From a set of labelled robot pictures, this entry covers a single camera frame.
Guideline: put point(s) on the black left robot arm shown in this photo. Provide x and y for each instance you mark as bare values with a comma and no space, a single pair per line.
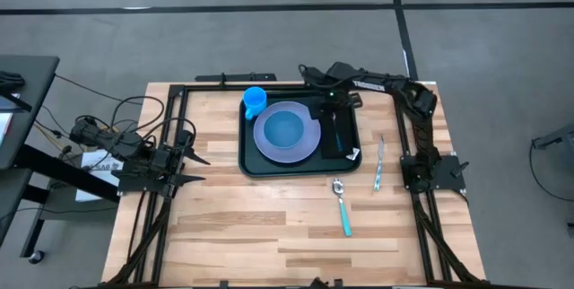
116,143

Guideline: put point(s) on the black desk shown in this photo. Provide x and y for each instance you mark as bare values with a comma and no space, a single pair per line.
27,100

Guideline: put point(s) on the white printed paper sheet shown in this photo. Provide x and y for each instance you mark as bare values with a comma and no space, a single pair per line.
86,160

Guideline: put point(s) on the grey stand leg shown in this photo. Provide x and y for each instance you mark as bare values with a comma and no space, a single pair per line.
556,135

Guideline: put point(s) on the black aluminium table frame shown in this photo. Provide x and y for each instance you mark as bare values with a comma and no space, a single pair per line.
211,87

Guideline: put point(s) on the black cloth napkin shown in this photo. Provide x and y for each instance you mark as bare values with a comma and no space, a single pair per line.
328,145

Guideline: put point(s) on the blue plastic bowl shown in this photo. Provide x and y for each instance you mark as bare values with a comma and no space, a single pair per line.
283,129

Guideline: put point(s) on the black serving tray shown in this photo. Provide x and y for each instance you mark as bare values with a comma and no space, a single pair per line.
269,169

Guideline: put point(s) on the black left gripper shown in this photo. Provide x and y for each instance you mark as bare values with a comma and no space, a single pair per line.
168,161

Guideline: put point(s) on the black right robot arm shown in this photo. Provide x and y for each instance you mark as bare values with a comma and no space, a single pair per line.
421,136

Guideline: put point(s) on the blue plastic mug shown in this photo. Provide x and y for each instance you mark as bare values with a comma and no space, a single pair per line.
254,97

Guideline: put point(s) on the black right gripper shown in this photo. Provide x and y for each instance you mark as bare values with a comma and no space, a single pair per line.
329,93

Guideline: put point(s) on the black power strip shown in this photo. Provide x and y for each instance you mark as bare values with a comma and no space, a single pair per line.
237,77

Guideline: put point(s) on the purple plastic plate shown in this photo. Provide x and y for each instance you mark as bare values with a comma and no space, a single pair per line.
309,145

